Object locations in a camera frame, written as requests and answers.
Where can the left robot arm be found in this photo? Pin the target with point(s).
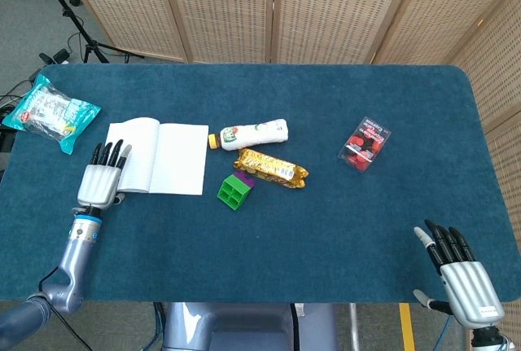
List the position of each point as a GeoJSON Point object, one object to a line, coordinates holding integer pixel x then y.
{"type": "Point", "coordinates": [61, 269]}

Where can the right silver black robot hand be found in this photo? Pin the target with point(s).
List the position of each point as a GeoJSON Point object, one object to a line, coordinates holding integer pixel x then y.
{"type": "Point", "coordinates": [464, 282]}

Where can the clear box of red pieces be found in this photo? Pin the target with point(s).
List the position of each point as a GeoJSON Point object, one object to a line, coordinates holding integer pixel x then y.
{"type": "Point", "coordinates": [363, 144]}

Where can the teal snack bag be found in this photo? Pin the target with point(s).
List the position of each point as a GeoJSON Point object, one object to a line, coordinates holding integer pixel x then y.
{"type": "Point", "coordinates": [49, 112]}

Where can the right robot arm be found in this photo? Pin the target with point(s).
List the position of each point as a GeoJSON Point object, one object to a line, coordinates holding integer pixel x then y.
{"type": "Point", "coordinates": [488, 339]}

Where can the black tripod stand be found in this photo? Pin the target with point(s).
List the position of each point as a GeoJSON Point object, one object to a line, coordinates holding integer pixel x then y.
{"type": "Point", "coordinates": [69, 13]}

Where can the green and purple block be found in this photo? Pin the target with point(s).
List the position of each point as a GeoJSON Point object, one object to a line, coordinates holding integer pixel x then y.
{"type": "Point", "coordinates": [235, 191]}

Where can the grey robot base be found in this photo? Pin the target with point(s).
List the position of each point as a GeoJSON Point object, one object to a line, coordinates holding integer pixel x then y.
{"type": "Point", "coordinates": [248, 326]}

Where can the blue table mat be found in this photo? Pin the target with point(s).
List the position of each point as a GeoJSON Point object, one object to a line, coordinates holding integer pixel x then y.
{"type": "Point", "coordinates": [260, 237]}

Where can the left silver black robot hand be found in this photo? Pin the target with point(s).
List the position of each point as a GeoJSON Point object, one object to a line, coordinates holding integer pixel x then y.
{"type": "Point", "coordinates": [99, 178]}

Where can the white notebook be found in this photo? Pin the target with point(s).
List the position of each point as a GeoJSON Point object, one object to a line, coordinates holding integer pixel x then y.
{"type": "Point", "coordinates": [163, 159]}

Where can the white drink bottle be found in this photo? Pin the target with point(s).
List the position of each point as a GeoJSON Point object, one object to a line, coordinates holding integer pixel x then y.
{"type": "Point", "coordinates": [252, 134]}

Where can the black power adapter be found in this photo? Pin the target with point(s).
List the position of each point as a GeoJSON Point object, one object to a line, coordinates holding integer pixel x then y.
{"type": "Point", "coordinates": [59, 57]}

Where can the gold biscuit packet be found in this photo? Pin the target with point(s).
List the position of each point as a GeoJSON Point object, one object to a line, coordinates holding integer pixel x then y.
{"type": "Point", "coordinates": [270, 167]}

